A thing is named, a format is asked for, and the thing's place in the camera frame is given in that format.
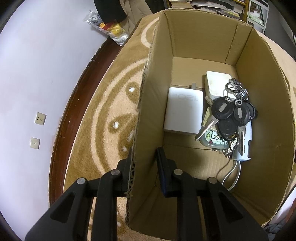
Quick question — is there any lower wall socket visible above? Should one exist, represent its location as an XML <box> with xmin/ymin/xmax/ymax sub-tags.
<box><xmin>30</xmin><ymin>137</ymin><xmax>41</xmax><ymax>150</ymax></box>

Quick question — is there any brown cardboard box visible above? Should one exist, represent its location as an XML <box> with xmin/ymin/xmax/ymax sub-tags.
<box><xmin>127</xmin><ymin>9</ymin><xmax>295</xmax><ymax>240</ymax></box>

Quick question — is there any cartoon sticker case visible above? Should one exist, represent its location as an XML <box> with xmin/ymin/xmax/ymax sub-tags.
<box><xmin>199</xmin><ymin>126</ymin><xmax>229</xmax><ymax>150</ymax></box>

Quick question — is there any beige patterned carpet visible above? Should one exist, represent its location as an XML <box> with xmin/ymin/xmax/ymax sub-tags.
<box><xmin>62</xmin><ymin>14</ymin><xmax>296</xmax><ymax>241</ymax></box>

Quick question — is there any small white square charger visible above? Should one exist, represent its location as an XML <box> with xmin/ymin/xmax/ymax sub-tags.
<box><xmin>205</xmin><ymin>71</ymin><xmax>232</xmax><ymax>105</ymax></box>

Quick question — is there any plastic snack bag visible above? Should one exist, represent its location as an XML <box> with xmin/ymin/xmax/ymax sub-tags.
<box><xmin>83</xmin><ymin>10</ymin><xmax>129</xmax><ymax>46</ymax></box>

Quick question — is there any beige hanging coat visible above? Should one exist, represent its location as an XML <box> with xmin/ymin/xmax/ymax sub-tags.
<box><xmin>119</xmin><ymin>0</ymin><xmax>152</xmax><ymax>34</ymax></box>

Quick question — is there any white charging cable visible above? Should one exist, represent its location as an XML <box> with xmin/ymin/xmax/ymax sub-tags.
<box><xmin>222</xmin><ymin>161</ymin><xmax>241</xmax><ymax>191</ymax></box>

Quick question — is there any wooden bookshelf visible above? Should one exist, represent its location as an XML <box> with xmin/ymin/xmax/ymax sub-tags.
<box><xmin>167</xmin><ymin>0</ymin><xmax>246</xmax><ymax>20</ymax></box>

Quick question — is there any bunch of keys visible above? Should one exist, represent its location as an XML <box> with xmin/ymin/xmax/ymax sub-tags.
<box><xmin>195</xmin><ymin>78</ymin><xmax>258</xmax><ymax>155</ymax></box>

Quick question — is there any wall socket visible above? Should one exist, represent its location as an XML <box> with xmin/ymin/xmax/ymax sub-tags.
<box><xmin>34</xmin><ymin>112</ymin><xmax>47</xmax><ymax>126</ymax></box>
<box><xmin>30</xmin><ymin>137</ymin><xmax>41</xmax><ymax>150</ymax></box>

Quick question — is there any white metal rack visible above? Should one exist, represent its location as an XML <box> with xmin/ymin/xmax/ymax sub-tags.
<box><xmin>246</xmin><ymin>0</ymin><xmax>269</xmax><ymax>34</ymax></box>

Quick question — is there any large white 120W charger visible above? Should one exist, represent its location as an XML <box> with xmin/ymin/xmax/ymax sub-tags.
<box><xmin>164</xmin><ymin>87</ymin><xmax>204</xmax><ymax>135</ymax></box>

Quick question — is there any black hanging coat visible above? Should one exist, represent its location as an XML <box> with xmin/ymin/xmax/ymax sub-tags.
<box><xmin>94</xmin><ymin>0</ymin><xmax>127</xmax><ymax>23</ymax></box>

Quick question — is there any white power bank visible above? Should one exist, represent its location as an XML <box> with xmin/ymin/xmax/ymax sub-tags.
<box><xmin>233</xmin><ymin>121</ymin><xmax>252</xmax><ymax>162</ymax></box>

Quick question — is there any upper wall socket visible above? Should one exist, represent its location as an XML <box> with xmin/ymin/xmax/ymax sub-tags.
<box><xmin>34</xmin><ymin>112</ymin><xmax>47</xmax><ymax>126</ymax></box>

